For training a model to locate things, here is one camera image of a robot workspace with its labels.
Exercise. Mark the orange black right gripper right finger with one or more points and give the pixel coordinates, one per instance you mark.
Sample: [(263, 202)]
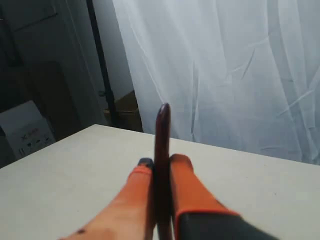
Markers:
[(198, 215)]

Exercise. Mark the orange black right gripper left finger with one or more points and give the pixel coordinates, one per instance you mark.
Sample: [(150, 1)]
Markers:
[(130, 215)]

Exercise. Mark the dark red wooden spoon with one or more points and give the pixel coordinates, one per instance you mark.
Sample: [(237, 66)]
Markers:
[(162, 189)]

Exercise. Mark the brown cardboard box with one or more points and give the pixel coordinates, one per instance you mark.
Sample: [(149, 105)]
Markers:
[(127, 113)]

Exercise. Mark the black stand pole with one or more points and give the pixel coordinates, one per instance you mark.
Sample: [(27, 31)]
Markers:
[(107, 93)]

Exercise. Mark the white printed cardboard box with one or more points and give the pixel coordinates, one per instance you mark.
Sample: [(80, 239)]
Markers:
[(23, 131)]

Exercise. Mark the white backdrop curtain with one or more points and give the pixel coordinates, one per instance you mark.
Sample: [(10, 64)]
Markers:
[(238, 74)]

